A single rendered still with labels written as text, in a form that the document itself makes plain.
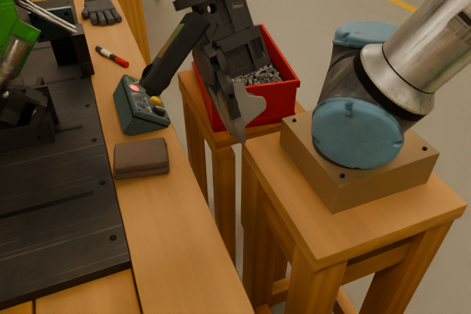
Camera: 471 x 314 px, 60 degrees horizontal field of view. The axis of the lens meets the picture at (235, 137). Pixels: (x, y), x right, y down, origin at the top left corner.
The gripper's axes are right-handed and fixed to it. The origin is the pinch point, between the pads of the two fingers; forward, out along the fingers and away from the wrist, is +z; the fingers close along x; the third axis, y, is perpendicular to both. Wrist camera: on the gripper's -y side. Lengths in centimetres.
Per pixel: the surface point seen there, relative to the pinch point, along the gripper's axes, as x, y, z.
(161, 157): 16.9, -9.8, 3.8
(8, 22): 32.8, -23.8, -26.2
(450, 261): 54, 79, 108
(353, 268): 4.3, 13.9, 36.3
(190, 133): 69, 4, 19
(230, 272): -4.0, -8.6, 16.9
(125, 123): 29.3, -13.0, -1.6
